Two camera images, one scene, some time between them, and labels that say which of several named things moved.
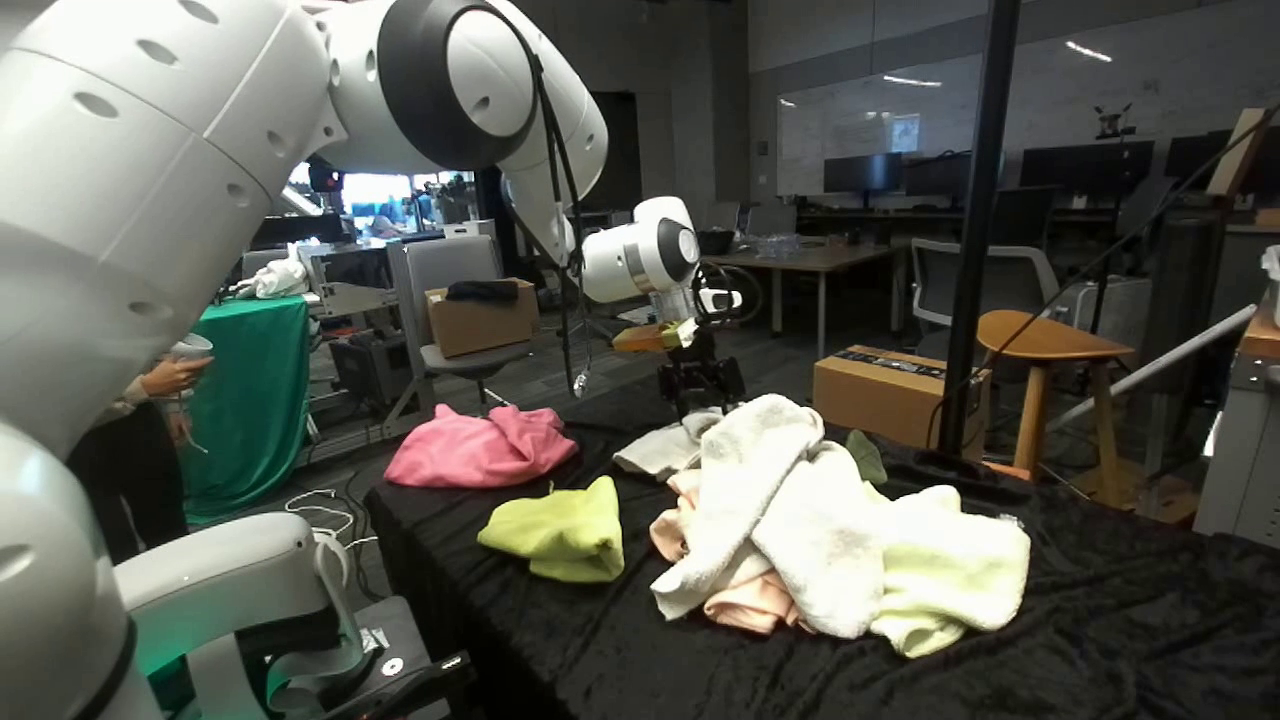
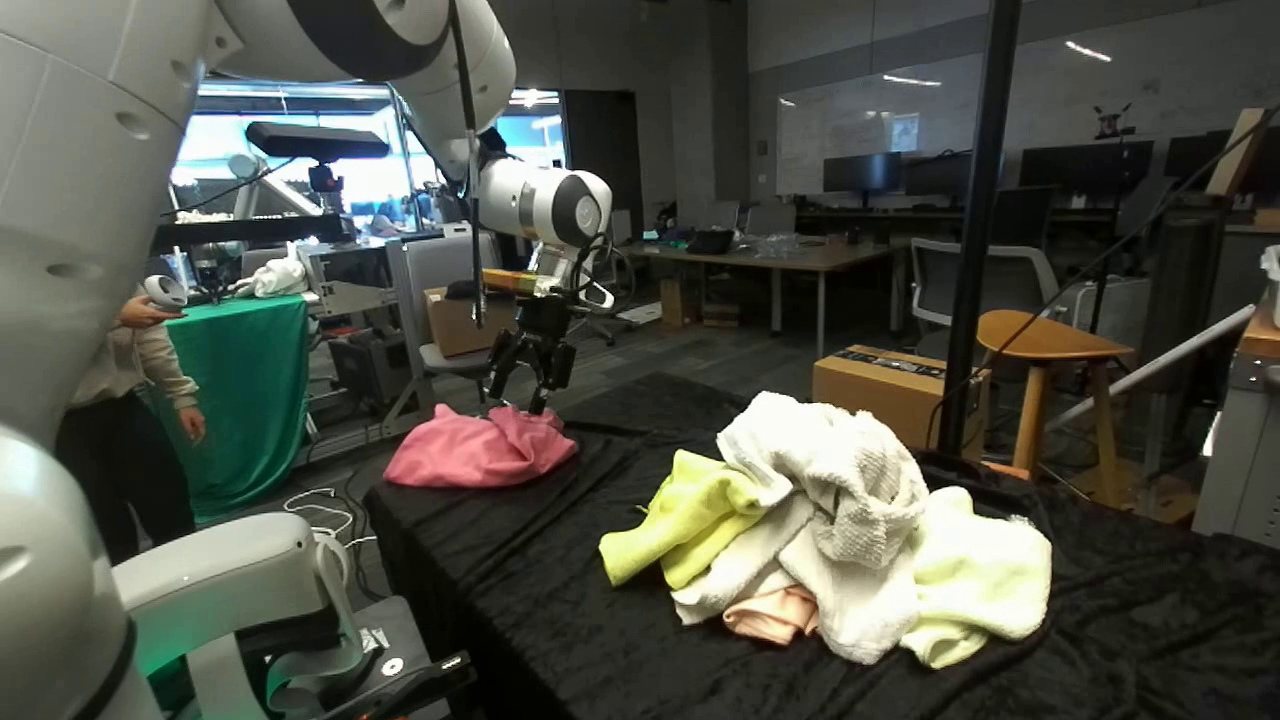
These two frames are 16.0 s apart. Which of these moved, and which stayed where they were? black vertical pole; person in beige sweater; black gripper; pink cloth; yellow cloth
Moved: black gripper; yellow cloth
Stayed: person in beige sweater; pink cloth; black vertical pole
